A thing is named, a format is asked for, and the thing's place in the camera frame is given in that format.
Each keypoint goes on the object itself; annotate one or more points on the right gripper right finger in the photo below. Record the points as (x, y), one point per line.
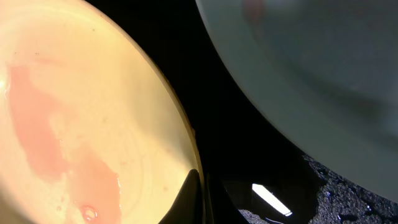
(219, 207)

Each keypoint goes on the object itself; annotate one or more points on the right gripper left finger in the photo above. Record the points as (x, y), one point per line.
(187, 207)

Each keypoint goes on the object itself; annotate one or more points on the yellow plate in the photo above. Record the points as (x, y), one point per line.
(91, 131)

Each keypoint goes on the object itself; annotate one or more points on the light blue plate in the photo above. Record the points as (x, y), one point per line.
(323, 72)

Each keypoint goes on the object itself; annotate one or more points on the black round tray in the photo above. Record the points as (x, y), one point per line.
(268, 179)

